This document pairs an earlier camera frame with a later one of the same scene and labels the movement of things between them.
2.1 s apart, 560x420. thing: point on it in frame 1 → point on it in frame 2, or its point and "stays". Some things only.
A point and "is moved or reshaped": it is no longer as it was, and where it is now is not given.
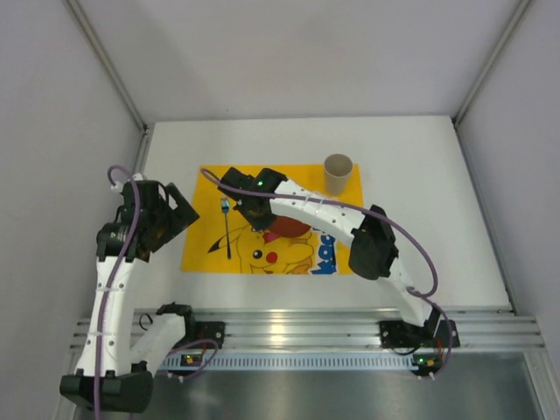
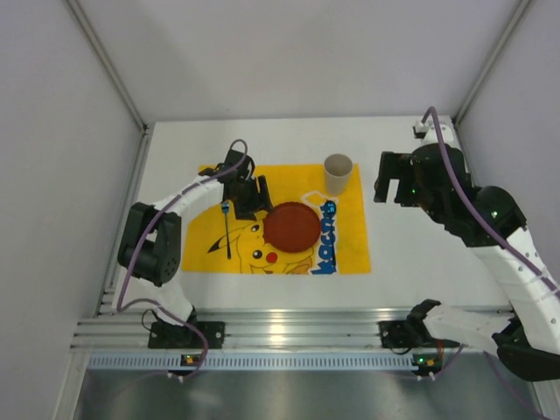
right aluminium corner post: (492, 60) stays
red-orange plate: (288, 227) is moved or reshaped
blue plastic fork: (225, 206) stays
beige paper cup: (337, 167) stays
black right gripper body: (255, 212) → (395, 178)
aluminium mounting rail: (297, 328) stays
